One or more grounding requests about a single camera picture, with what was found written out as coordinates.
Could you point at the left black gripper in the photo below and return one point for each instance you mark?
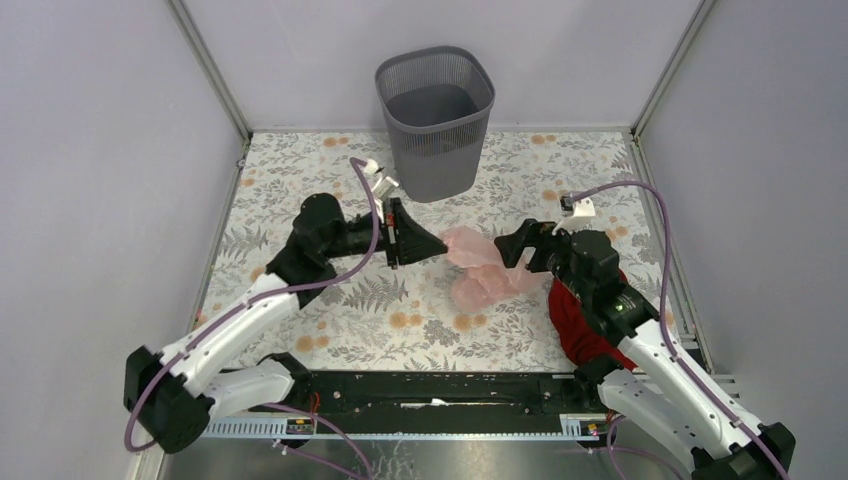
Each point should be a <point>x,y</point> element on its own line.
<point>414,241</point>

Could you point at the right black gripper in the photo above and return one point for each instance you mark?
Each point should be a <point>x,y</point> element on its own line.
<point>531,233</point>

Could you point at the pink plastic trash bag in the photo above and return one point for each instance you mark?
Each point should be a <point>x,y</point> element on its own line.
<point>484,280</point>

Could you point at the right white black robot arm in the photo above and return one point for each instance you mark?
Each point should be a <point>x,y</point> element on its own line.
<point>709,432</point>

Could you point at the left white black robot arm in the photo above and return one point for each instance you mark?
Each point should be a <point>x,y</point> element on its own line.
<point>175,392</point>

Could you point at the grey plastic trash bin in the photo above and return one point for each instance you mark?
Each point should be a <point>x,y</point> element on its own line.
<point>436,104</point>

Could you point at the red cloth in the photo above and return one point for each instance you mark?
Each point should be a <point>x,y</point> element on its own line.
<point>579,342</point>

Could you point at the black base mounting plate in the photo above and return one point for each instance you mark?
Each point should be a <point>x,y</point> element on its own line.
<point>475,399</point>

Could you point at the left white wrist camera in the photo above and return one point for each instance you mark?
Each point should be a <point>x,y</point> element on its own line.
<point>382,185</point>

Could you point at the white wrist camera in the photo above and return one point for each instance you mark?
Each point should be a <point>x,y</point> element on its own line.
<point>577,214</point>
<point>382,185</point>

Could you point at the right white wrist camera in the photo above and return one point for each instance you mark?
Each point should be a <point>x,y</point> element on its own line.
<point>577,214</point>

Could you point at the grey slotted cable duct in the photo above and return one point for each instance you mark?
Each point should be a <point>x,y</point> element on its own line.
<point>555,428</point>

